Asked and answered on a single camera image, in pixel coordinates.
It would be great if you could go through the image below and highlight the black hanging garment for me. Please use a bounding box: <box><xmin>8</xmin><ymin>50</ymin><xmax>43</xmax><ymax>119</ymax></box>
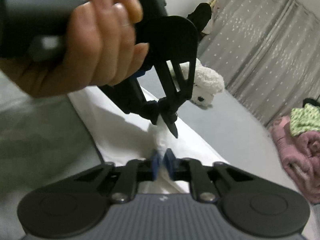
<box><xmin>187</xmin><ymin>3</ymin><xmax>212</xmax><ymax>42</ymax></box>

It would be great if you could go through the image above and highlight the pink folded blanket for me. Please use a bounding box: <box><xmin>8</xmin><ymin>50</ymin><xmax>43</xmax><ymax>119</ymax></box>
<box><xmin>269</xmin><ymin>116</ymin><xmax>319</xmax><ymax>204</ymax></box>

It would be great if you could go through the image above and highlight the white garment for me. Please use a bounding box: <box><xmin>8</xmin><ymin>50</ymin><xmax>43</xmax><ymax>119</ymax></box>
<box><xmin>67</xmin><ymin>84</ymin><xmax>231</xmax><ymax>196</ymax></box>

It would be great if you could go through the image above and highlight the grey bed sheet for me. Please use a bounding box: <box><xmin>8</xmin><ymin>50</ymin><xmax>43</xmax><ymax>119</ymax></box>
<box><xmin>0</xmin><ymin>64</ymin><xmax>320</xmax><ymax>240</ymax></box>

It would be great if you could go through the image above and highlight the person's left hand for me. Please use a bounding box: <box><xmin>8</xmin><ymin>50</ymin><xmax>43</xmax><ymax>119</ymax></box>
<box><xmin>1</xmin><ymin>0</ymin><xmax>149</xmax><ymax>98</ymax></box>

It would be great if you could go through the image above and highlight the white plush toy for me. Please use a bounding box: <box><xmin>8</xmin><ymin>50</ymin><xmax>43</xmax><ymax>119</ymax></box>
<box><xmin>190</xmin><ymin>59</ymin><xmax>225</xmax><ymax>109</ymax></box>

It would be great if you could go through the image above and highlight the grey patterned curtain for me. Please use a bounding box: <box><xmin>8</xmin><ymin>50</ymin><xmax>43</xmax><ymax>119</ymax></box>
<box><xmin>198</xmin><ymin>0</ymin><xmax>319</xmax><ymax>126</ymax></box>

